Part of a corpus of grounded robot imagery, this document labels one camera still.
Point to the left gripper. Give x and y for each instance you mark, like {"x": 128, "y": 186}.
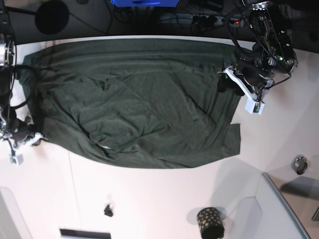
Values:
{"x": 245, "y": 81}

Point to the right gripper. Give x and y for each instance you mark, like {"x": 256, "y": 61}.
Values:
{"x": 20, "y": 134}

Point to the dark green t-shirt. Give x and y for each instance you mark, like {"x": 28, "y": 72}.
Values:
{"x": 135, "y": 103}

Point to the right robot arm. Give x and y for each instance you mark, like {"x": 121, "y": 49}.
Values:
{"x": 8, "y": 66}

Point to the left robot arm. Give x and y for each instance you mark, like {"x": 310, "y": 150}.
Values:
{"x": 273, "y": 48}

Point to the round metal table grommet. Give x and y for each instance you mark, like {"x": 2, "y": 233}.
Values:
{"x": 299, "y": 164}

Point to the white rectangular table slot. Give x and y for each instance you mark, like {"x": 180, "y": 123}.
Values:
{"x": 77, "y": 234}

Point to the small black plastic clip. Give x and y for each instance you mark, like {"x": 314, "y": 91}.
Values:
{"x": 108, "y": 211}

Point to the black round stool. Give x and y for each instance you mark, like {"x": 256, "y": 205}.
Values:
{"x": 52, "y": 17}

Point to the blue plastic box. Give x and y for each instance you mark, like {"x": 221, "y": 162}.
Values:
{"x": 151, "y": 3}

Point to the black cup with gold dots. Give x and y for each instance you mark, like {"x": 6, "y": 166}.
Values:
{"x": 210, "y": 223}

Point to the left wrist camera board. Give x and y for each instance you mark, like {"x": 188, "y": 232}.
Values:
{"x": 254, "y": 107}

